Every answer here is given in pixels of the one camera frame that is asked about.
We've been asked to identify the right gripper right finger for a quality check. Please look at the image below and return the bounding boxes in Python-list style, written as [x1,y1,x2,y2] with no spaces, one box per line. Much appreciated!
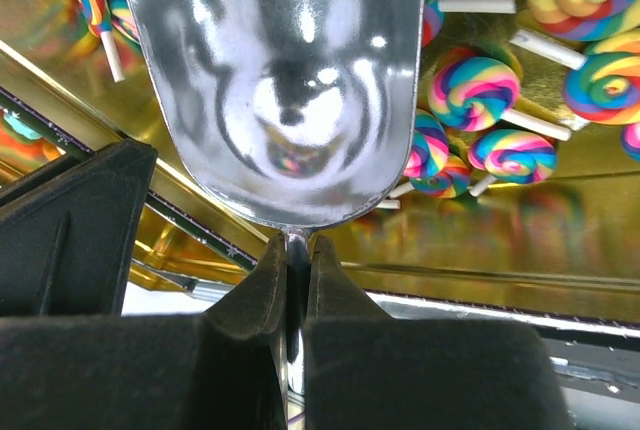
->
[303,236,573,429]

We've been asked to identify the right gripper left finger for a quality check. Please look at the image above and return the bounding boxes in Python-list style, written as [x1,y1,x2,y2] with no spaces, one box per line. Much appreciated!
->
[1,140,287,429]

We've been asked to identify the tin of rainbow lollipops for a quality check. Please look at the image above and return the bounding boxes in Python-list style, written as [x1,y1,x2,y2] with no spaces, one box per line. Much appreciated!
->
[1,0,639,337]

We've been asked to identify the silver metal scoop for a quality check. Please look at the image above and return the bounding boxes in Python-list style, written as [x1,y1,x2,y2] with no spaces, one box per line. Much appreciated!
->
[127,0,424,393]

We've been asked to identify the tin of star candies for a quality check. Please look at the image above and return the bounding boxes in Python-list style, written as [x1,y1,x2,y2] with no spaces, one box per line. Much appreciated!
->
[1,90,257,275]

